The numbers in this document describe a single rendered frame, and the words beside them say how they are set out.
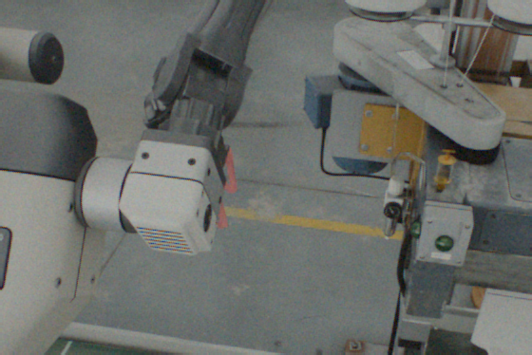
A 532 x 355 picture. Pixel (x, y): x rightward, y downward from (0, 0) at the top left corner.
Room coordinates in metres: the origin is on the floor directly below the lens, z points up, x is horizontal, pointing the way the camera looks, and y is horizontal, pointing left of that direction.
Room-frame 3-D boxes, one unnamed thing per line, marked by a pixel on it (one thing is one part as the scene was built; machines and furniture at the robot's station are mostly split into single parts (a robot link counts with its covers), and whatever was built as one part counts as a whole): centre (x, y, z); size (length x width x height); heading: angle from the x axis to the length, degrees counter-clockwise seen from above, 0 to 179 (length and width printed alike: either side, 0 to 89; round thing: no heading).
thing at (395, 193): (1.04, -0.19, 1.14); 0.05 x 0.04 x 0.16; 173
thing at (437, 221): (0.79, -0.23, 1.29); 0.08 x 0.05 x 0.09; 83
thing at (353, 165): (1.33, -0.13, 1.21); 0.15 x 0.15 x 0.25
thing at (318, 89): (1.29, -0.03, 1.25); 0.10 x 0.08 x 0.12; 18
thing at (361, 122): (1.23, -0.19, 1.23); 0.28 x 0.07 x 0.16; 83
